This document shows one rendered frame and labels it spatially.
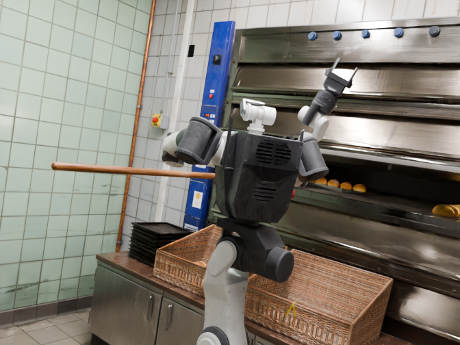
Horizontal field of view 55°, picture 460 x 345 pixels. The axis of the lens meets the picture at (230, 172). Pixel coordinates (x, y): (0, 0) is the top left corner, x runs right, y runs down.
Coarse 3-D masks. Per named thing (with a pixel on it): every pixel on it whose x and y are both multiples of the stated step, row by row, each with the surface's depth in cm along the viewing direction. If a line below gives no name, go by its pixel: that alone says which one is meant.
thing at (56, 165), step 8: (56, 168) 152; (64, 168) 155; (72, 168) 157; (80, 168) 160; (88, 168) 162; (96, 168) 165; (104, 168) 168; (112, 168) 171; (120, 168) 174; (128, 168) 177; (136, 168) 180; (144, 168) 184; (160, 176) 192; (168, 176) 195; (176, 176) 198; (184, 176) 202; (192, 176) 206; (200, 176) 210; (208, 176) 215
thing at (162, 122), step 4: (156, 116) 312; (160, 116) 309; (164, 116) 311; (168, 116) 314; (160, 120) 309; (164, 120) 312; (152, 124) 314; (156, 124) 312; (160, 124) 309; (164, 124) 312; (164, 128) 313
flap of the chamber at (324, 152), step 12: (324, 156) 228; (336, 156) 219; (348, 156) 213; (360, 156) 210; (372, 156) 206; (384, 168) 218; (396, 168) 209; (408, 168) 202; (420, 168) 195; (432, 168) 189; (444, 168) 186; (456, 168) 184; (456, 180) 199
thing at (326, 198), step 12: (300, 192) 245; (312, 192) 241; (336, 204) 232; (348, 204) 227; (360, 204) 224; (372, 204) 220; (396, 216) 212; (408, 216) 209; (420, 216) 205; (432, 216) 202; (456, 228) 196
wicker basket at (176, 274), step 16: (192, 240) 264; (208, 240) 276; (160, 256) 241; (176, 256) 233; (192, 256) 266; (208, 256) 273; (160, 272) 239; (176, 272) 233; (192, 272) 226; (192, 288) 225
